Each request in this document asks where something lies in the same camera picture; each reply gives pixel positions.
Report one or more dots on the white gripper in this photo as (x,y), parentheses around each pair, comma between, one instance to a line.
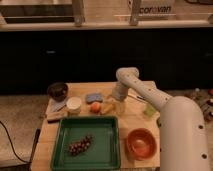
(120,92)

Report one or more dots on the yellow banana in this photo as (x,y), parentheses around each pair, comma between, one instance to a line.
(107,108)

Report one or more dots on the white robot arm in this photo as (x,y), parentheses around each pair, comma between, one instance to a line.
(183,139)

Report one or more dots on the red bowl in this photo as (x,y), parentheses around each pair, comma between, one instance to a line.
(141,144)

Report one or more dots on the dark brown bowl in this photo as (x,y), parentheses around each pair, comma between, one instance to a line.
(58,91)

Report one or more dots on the orange peach fruit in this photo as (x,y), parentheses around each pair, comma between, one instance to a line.
(95,107)

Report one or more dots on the wooden table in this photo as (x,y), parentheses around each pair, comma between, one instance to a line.
(132,118)

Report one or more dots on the light green cup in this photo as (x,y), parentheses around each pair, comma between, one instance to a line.
(149,110)

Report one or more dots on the blue sponge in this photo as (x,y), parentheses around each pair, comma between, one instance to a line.
(93,97)

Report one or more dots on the white cup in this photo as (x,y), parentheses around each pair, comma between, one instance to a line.
(74,105)

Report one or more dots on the green tray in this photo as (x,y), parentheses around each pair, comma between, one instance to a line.
(102,155)

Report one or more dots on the dark grape bunch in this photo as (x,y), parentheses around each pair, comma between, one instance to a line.
(81,146)

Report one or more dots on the grey cloth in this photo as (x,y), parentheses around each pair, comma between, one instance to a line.
(56,106)

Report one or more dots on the wooden block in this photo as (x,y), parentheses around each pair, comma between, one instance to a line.
(56,116)

